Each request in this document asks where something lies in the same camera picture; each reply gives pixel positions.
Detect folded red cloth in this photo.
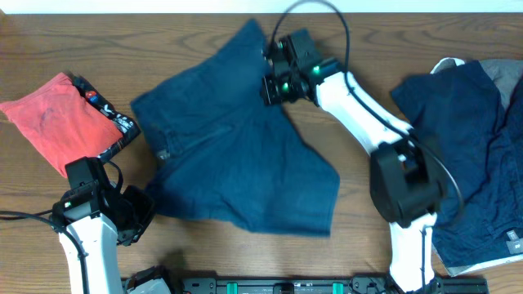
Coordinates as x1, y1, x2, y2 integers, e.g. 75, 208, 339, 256
1, 73, 123, 177

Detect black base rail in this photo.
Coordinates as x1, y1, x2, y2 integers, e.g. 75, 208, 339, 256
176, 274, 489, 294

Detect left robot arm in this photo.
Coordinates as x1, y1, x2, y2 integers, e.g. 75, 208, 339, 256
49, 157, 174, 294

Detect black white patterned garment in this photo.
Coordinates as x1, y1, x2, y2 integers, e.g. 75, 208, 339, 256
70, 75, 141, 163

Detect right black cable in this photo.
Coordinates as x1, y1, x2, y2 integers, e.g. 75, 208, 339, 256
267, 0, 465, 229

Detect navy blue shorts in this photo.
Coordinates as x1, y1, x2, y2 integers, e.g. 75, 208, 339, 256
131, 20, 340, 237

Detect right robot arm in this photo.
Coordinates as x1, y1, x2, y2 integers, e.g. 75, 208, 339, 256
261, 29, 446, 293

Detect black cable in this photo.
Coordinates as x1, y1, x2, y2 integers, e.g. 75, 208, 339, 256
0, 210, 91, 294
267, 0, 465, 229

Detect left black cable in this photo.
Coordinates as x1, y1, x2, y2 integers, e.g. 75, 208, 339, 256
0, 210, 91, 294

